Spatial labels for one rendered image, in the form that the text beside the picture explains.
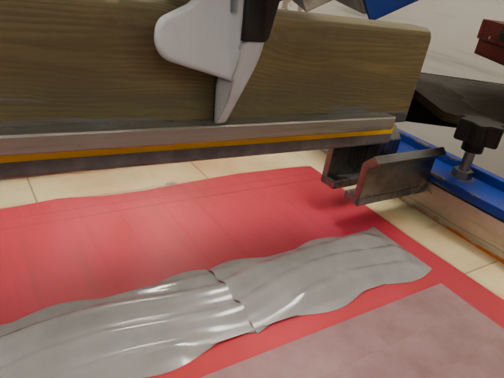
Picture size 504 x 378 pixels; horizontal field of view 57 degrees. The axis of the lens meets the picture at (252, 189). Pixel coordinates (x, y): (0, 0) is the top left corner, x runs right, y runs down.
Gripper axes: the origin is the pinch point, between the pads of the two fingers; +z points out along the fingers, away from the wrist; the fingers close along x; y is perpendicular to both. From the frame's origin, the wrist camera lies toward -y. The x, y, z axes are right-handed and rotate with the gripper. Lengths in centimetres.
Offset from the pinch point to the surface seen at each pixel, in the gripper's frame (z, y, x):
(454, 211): 11.2, -25.7, 4.4
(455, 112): 13, -70, -26
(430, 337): 13.3, -11.1, 13.7
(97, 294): 13.4, 7.7, 1.0
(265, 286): 12.6, -2.8, 5.4
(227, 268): 13.0, -1.6, 2.2
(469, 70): 26, -200, -106
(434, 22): 8, -200, -133
